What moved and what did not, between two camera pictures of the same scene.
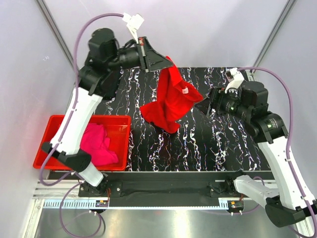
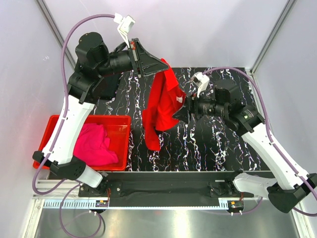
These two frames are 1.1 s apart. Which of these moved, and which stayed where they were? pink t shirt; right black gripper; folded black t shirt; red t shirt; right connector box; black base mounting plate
Moved: red t shirt; right black gripper
Stayed: folded black t shirt; pink t shirt; right connector box; black base mounting plate
